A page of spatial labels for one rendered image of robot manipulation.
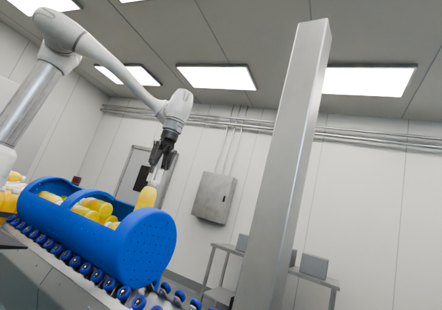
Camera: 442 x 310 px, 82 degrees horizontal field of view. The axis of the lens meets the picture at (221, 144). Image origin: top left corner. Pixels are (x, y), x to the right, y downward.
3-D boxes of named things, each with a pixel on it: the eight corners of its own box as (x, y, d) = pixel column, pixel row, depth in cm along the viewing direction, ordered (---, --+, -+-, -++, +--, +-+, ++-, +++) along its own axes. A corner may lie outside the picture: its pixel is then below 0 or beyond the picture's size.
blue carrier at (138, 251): (103, 291, 81) (138, 203, 89) (4, 221, 129) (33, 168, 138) (162, 288, 103) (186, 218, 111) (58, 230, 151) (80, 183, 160)
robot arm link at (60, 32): (90, 23, 101) (90, 41, 113) (44, -9, 96) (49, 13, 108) (69, 46, 96) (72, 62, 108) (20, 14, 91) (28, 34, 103)
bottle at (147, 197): (148, 232, 105) (163, 187, 109) (135, 230, 99) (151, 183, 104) (137, 227, 109) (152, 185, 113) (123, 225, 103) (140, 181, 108)
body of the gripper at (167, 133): (170, 128, 109) (163, 149, 107) (183, 136, 116) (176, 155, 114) (158, 128, 114) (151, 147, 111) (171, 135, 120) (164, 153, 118)
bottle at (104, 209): (95, 214, 113) (73, 205, 123) (106, 221, 118) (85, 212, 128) (105, 200, 116) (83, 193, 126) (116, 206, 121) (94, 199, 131)
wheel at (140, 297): (147, 297, 78) (150, 301, 79) (138, 291, 81) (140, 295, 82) (137, 311, 75) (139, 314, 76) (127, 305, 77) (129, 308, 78)
